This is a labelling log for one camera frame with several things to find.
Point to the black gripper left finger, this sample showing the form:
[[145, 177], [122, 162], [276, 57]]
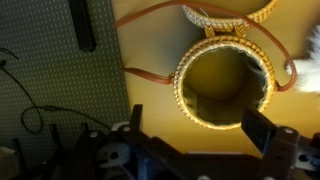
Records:
[[136, 116]]

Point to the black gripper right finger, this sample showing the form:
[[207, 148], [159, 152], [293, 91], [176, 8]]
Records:
[[258, 133]]

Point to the woven round basket bag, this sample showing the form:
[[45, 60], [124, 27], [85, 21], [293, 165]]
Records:
[[220, 41]]

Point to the mustard leather couch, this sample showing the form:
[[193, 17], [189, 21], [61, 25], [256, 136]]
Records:
[[150, 43]]

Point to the white fluffy plush toy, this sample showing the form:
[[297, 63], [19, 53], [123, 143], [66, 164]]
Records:
[[310, 70]]

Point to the black flat bar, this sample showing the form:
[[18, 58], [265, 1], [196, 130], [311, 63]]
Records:
[[83, 26]]

